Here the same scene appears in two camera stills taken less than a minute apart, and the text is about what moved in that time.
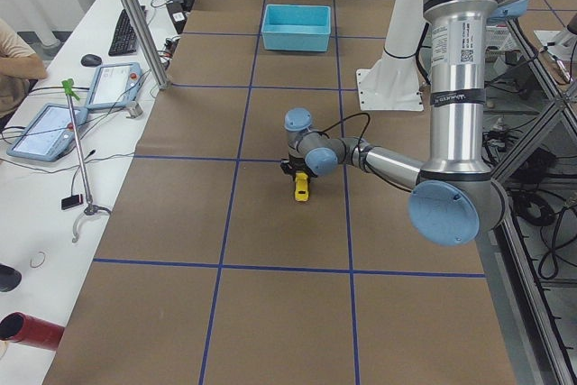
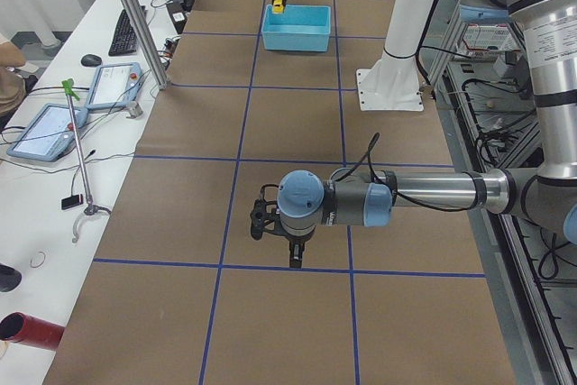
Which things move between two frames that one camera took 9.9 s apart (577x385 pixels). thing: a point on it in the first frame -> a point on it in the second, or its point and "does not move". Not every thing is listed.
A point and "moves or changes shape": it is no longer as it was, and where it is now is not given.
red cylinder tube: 19,327 does not move
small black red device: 71,201 does not move
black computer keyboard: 124,40 does not move
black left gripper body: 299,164 -> 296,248
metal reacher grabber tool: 90,208 does not move
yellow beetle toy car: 301,187 moves or changes shape
